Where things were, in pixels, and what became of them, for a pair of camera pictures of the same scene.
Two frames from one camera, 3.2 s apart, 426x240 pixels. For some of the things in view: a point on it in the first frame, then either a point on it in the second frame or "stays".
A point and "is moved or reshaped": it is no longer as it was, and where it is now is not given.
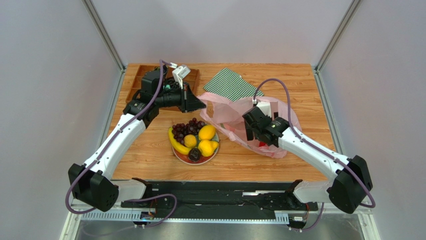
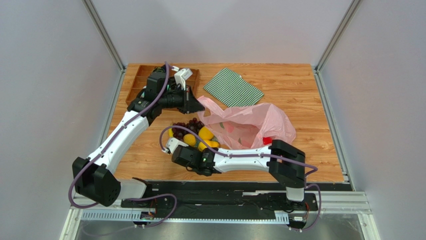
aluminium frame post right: [333, 41] stays
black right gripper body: [252, 123] → [176, 155]
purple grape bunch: [179, 130] stays
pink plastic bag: [227, 111] is moved or reshaped
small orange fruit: [190, 141] stays
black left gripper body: [182, 97] stays
